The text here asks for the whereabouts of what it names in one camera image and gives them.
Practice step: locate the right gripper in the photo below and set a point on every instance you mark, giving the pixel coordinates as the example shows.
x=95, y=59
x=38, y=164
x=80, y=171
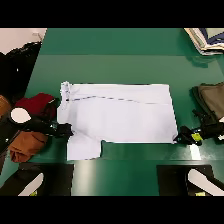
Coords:
x=187, y=135

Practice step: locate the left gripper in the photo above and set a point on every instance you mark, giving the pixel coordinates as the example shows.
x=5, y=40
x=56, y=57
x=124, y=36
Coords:
x=64, y=130

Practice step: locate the white shirt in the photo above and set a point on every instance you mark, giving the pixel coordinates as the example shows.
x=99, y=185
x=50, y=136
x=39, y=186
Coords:
x=116, y=116

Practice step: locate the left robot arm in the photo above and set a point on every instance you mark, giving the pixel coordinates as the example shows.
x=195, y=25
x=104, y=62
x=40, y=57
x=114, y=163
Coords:
x=31, y=122

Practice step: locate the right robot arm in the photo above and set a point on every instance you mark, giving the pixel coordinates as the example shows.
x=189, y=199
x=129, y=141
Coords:
x=211, y=128

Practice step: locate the red garment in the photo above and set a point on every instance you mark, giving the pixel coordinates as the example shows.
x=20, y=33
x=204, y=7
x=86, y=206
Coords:
x=38, y=104

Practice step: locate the brown garment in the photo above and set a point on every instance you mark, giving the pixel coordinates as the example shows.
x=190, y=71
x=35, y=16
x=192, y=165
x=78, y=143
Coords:
x=26, y=144

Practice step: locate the olive garment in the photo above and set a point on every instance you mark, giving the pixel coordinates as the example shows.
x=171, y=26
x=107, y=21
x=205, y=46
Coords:
x=211, y=98

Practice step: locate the orange-brown garment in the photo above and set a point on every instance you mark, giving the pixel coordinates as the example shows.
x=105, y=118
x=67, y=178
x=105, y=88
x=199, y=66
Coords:
x=4, y=106

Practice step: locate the black garment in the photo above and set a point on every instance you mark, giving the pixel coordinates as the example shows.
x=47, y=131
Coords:
x=20, y=71

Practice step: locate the cream folded garment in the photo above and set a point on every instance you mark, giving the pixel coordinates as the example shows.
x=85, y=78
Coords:
x=203, y=43

